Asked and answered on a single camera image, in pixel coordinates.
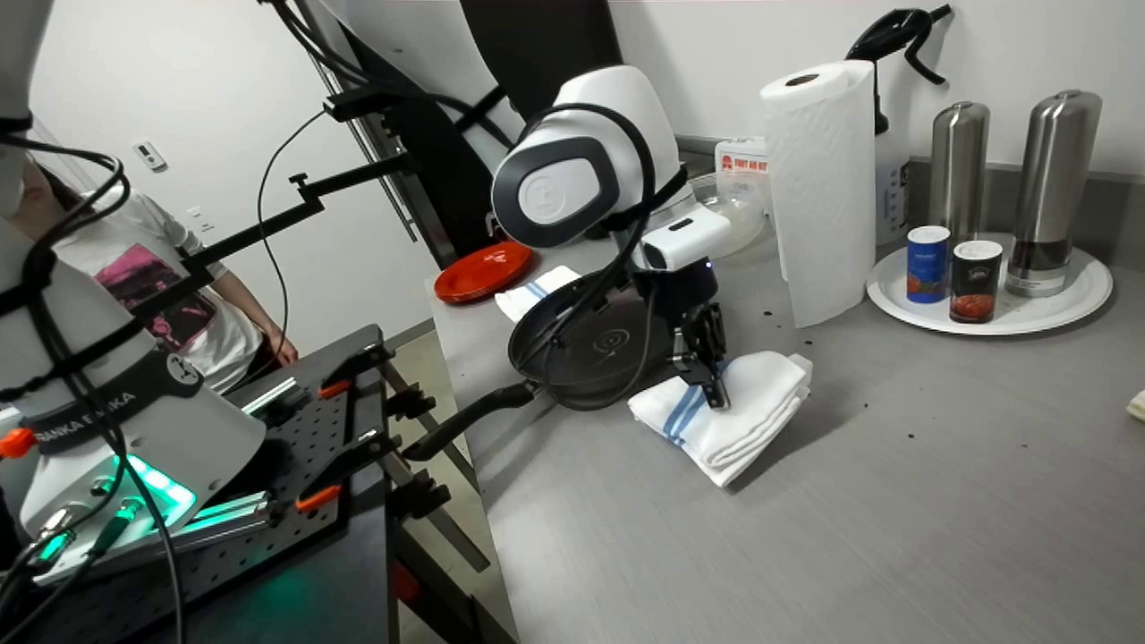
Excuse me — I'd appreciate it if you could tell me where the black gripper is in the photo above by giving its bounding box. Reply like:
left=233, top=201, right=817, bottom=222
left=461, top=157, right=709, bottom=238
left=654, top=263, right=731, bottom=415

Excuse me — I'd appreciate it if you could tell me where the white blue striped kitchen cloth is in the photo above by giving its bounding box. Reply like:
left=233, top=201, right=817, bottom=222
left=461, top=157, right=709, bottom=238
left=625, top=346, right=817, bottom=494

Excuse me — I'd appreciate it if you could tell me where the black nonstick frying pan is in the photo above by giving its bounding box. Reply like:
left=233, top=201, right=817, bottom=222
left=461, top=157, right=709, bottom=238
left=399, top=275, right=719, bottom=465

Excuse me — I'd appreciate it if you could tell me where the small white blue item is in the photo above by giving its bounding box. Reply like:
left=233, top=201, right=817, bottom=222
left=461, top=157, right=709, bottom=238
left=495, top=263, right=582, bottom=326

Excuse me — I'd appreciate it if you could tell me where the white paper towel roll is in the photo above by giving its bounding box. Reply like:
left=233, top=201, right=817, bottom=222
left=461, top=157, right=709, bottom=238
left=760, top=59, right=883, bottom=333

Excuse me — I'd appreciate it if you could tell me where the white first aid kit box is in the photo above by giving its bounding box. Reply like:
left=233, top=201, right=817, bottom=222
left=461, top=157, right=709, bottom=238
left=712, top=140, right=777, bottom=184

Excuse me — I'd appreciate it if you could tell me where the small blue white can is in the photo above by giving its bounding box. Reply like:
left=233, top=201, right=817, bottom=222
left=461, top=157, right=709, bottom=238
left=904, top=222, right=956, bottom=309

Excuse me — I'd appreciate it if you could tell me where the red round dish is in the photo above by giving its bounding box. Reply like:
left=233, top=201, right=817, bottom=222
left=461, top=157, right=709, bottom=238
left=430, top=238, right=541, bottom=309

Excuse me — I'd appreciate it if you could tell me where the small dark red can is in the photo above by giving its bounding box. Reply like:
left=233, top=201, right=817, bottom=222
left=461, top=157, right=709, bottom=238
left=948, top=238, right=1011, bottom=328

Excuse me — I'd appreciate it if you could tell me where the tall metal grinder mill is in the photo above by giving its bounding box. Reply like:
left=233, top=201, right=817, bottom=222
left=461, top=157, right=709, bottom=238
left=1006, top=85, right=1105, bottom=302
left=926, top=99, right=994, bottom=244

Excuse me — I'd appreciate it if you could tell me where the round white plate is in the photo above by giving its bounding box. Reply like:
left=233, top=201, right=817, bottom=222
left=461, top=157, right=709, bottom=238
left=866, top=244, right=1121, bottom=341

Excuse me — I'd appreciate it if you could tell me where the black headed spray bottle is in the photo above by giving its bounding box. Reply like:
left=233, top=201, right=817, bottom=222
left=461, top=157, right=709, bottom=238
left=845, top=0, right=958, bottom=247

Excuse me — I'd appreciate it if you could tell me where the black perforated workbench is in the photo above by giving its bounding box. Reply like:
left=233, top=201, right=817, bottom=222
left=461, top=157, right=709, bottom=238
left=0, top=320, right=530, bottom=644

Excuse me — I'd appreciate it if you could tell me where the person in white shirt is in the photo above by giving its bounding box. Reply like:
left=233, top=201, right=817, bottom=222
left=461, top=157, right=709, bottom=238
left=21, top=166, right=302, bottom=386

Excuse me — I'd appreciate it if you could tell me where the teal lit strip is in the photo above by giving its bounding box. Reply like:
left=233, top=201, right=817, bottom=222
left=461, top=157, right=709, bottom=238
left=174, top=489, right=276, bottom=544

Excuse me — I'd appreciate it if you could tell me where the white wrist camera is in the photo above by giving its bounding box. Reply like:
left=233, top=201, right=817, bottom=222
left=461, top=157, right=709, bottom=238
left=637, top=207, right=734, bottom=275

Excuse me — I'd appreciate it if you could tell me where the black articulated camera mount arm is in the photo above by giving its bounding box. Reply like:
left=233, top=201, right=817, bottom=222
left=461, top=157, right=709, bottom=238
left=0, top=140, right=421, bottom=320

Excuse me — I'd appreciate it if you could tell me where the thin black hanging cable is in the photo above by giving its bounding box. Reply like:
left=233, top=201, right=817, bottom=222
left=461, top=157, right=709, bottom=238
left=252, top=109, right=337, bottom=346

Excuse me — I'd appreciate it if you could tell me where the thick black cable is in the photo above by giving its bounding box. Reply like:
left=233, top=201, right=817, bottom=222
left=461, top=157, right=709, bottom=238
left=0, top=129, right=195, bottom=644

